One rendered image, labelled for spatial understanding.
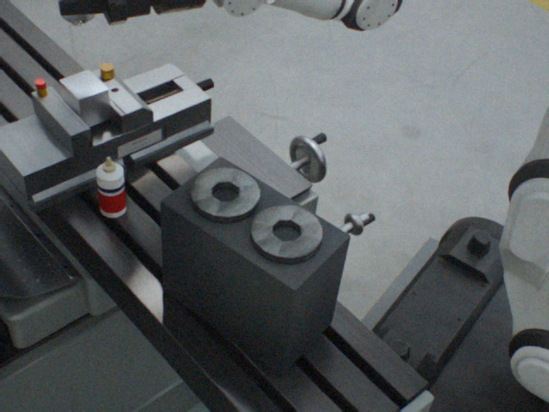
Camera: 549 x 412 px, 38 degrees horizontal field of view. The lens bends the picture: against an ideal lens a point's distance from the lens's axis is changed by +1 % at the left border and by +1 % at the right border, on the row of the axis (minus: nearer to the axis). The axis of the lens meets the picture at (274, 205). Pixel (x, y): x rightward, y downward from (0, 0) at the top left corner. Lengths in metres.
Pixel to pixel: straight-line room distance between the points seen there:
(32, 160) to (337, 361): 0.55
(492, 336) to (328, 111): 1.50
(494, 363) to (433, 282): 0.20
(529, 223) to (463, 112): 1.86
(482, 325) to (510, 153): 1.39
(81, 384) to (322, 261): 0.69
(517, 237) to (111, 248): 0.62
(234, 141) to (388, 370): 0.75
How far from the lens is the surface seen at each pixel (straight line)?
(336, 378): 1.10
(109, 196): 1.24
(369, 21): 1.37
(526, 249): 1.30
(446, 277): 1.69
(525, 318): 1.48
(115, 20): 1.16
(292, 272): 0.96
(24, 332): 1.34
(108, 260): 1.22
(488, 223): 1.82
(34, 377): 1.43
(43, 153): 1.29
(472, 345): 1.63
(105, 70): 1.34
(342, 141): 2.85
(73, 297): 1.35
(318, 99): 3.01
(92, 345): 1.46
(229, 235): 0.99
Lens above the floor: 1.84
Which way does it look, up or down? 46 degrees down
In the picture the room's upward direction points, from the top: 7 degrees clockwise
